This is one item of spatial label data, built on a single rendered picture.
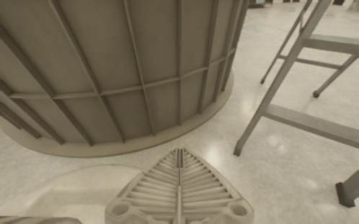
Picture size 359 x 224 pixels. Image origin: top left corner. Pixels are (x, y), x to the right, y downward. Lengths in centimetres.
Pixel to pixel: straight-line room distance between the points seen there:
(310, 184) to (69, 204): 104
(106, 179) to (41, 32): 50
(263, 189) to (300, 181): 21
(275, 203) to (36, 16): 116
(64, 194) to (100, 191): 10
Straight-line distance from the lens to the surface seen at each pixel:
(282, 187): 95
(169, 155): 16
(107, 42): 61
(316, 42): 72
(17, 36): 72
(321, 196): 104
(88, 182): 49
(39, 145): 123
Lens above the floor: 75
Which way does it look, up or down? 44 degrees down
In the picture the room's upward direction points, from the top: straight up
